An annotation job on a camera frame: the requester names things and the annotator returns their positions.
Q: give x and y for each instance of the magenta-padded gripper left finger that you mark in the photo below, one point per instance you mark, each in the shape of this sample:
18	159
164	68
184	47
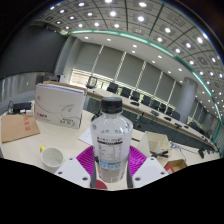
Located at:
71	169

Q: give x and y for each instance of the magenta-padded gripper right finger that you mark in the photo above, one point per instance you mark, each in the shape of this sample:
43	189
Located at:
150	170

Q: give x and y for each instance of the clear black-capped water bottle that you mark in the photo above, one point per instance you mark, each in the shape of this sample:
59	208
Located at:
111	140

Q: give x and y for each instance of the black tool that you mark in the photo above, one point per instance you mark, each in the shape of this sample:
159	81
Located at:
160	154

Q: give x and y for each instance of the white cup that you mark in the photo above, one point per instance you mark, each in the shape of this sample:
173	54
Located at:
52	158

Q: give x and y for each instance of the open white cardboard box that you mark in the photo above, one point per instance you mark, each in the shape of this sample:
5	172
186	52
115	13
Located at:
156	143

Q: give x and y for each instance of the flat round red coaster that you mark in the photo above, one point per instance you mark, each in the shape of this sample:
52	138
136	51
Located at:
101	185

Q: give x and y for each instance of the white paper sheet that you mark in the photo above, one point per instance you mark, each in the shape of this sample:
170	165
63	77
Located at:
86	136

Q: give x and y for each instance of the long wooden conference table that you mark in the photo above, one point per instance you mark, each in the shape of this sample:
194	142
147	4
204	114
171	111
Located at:
156	120

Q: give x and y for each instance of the white printed cardboard box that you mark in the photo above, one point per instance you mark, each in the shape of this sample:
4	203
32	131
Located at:
60	106

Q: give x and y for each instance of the flat brown cardboard piece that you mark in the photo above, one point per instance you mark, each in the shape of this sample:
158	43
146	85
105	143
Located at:
18	127

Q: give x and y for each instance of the row of black office chairs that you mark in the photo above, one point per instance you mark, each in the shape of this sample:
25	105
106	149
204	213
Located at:
146	99

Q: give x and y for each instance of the black electronic device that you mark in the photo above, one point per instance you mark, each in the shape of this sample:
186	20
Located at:
22	107

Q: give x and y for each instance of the group of round ceiling lights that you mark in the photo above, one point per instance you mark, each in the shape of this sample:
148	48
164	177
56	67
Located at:
140	18

